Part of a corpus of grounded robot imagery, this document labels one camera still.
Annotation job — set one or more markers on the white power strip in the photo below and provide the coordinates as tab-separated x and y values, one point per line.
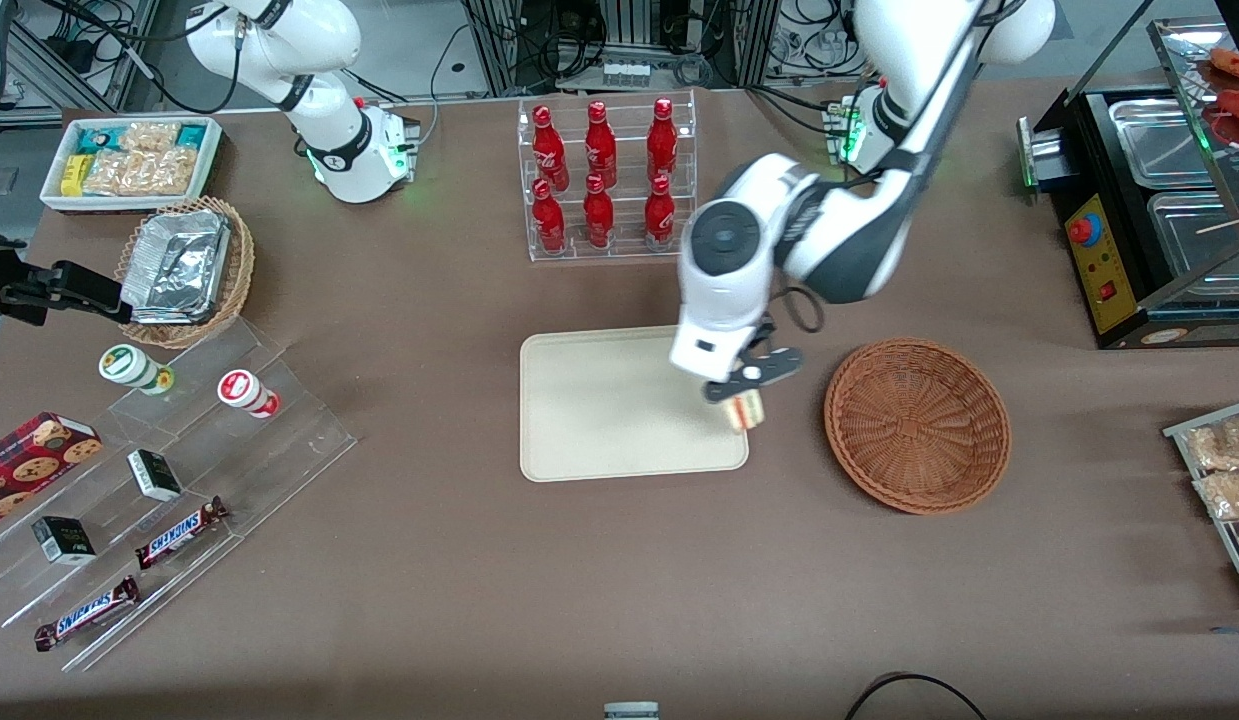
627	74

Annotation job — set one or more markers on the green sunflower yogurt cup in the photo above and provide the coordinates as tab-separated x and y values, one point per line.
129	365

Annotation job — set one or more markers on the yellow snack packet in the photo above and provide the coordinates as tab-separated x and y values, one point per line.
75	176

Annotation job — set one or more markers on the red tartan cookie box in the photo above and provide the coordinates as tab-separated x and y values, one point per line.
29	465

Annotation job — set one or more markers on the steel food pan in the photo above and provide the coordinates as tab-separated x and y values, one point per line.
1159	140
1194	235

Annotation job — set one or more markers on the silver foil container stack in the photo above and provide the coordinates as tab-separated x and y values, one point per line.
179	265

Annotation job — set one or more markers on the small black carton box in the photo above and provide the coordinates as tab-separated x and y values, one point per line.
155	476
64	541

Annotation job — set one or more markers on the clear cracker bag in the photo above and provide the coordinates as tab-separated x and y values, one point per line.
151	136
171	171
114	173

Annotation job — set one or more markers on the red strawberry yogurt cup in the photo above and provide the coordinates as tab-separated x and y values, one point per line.
244	392

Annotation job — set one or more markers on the sandwich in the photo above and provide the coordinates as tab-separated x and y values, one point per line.
747	412

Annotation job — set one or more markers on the white plastic snack bin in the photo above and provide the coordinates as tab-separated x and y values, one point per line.
54	195

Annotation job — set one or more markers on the brown wicker basket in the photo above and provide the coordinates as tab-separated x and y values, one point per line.
919	425

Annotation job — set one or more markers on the teal snack packet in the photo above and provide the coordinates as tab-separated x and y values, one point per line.
192	136
96	141

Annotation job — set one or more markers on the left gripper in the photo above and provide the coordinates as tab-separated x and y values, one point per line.
765	329

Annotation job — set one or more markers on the wooden skewer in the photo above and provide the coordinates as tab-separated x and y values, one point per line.
1229	222

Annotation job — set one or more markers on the black hot food warmer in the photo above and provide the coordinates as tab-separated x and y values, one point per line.
1099	260

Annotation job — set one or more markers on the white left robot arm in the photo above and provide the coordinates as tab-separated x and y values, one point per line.
839	240

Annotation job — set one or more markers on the light wicker basket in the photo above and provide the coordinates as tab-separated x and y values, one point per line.
234	270

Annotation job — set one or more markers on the clear acrylic stepped shelf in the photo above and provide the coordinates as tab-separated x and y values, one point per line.
229	470

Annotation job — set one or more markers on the Snickers chocolate bar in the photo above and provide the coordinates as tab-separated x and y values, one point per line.
179	532
87	613

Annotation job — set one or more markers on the red cola bottle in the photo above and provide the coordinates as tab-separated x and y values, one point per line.
547	140
598	210
600	135
662	132
549	215
660	208

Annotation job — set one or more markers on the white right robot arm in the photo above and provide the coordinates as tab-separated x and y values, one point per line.
329	140

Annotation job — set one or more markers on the grey camera housing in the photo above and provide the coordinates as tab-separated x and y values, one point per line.
631	711

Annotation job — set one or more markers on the beige plastic tray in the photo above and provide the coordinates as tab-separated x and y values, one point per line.
619	410

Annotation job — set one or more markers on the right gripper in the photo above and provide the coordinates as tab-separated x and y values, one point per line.
41	290

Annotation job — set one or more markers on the clear acrylic bottle rack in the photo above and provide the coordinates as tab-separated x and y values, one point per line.
629	245

